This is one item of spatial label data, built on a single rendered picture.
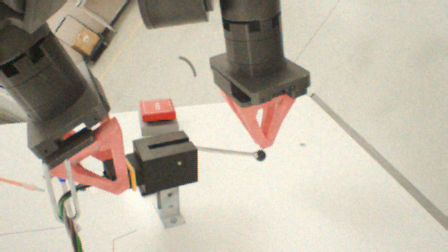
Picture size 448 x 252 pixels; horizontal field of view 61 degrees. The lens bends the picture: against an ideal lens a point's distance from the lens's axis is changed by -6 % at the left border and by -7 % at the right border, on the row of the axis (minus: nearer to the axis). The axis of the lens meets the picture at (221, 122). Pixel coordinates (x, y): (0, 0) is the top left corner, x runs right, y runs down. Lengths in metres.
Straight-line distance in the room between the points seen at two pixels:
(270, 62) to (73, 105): 0.18
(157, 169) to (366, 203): 0.25
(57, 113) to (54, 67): 0.04
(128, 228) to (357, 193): 0.27
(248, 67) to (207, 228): 0.18
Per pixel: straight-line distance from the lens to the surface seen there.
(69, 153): 0.32
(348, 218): 0.47
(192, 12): 0.36
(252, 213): 0.46
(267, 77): 0.38
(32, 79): 0.32
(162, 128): 0.59
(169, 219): 0.44
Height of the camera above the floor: 1.32
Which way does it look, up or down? 29 degrees down
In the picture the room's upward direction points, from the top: 56 degrees counter-clockwise
